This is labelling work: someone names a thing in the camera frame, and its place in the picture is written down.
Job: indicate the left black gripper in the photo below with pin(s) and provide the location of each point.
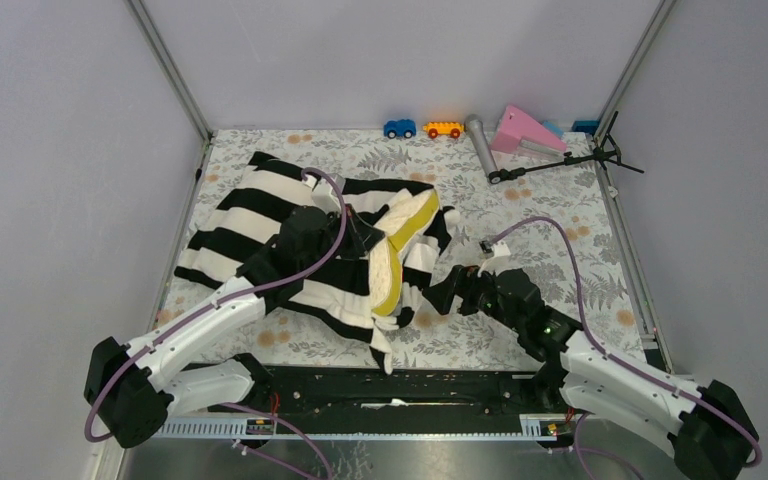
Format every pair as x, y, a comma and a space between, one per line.
361, 235

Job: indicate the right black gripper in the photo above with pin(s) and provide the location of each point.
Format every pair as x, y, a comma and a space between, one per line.
462, 282

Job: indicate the black white striped pillowcase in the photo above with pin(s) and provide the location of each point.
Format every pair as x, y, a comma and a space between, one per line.
254, 210

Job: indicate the yellow white pillow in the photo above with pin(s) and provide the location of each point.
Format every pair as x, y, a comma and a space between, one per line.
411, 226

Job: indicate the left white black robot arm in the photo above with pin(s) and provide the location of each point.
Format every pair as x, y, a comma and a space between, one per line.
134, 387

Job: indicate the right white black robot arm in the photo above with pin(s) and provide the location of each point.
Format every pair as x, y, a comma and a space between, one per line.
704, 429

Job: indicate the blue toy car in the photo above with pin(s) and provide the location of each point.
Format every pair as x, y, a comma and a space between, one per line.
402, 128

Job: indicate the orange yellow toy car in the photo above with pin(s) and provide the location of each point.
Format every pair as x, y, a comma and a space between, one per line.
449, 129

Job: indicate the grey microphone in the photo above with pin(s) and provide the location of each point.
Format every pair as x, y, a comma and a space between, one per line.
475, 130

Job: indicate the pink triangular block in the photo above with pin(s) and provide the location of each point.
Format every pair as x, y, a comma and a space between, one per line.
517, 128

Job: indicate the light blue block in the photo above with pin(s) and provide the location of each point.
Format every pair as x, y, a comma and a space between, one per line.
553, 128

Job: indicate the black mini tripod stand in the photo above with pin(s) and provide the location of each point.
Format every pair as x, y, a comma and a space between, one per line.
605, 151

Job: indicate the dark blue block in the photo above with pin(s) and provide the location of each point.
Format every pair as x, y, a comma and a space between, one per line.
589, 127

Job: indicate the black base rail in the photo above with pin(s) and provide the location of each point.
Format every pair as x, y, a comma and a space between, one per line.
332, 400

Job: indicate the left aluminium frame post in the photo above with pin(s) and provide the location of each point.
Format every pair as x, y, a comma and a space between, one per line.
156, 43

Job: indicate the aluminium frame post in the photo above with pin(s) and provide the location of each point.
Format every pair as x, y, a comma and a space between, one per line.
643, 46
156, 43

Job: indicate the right aluminium frame post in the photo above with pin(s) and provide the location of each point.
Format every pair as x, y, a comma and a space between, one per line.
643, 46

